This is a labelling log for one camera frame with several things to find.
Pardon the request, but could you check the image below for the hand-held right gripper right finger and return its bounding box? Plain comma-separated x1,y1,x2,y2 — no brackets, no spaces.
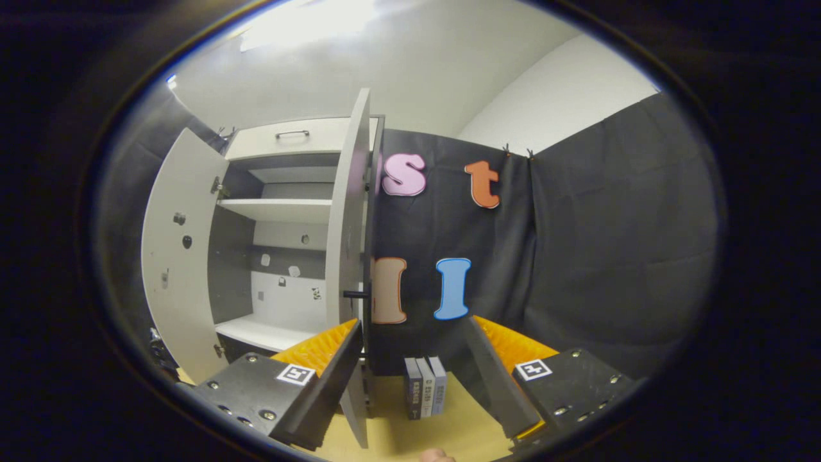
463,316,636,450

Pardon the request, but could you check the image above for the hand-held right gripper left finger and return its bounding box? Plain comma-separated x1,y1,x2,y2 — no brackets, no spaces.
192,319,364,451

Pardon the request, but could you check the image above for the white cabinet door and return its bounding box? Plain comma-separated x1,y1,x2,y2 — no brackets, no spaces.
324,88,387,450
140,127,232,384

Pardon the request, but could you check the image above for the white and grey cabinet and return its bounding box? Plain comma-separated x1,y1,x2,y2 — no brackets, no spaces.
208,115,385,363

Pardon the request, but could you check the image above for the white cabinet drawer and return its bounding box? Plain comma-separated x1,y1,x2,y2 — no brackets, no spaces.
224,117,380,161

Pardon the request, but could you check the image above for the blue grey book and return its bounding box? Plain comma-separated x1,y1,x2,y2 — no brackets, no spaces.
428,356,448,416

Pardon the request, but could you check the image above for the white spine book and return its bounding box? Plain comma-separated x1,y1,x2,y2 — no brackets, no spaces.
416,357,436,418

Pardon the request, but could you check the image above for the dark grey book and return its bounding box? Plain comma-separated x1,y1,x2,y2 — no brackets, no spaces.
404,357,424,420

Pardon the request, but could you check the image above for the ceiling light panel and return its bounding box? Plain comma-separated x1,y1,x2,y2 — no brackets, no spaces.
241,0,385,52

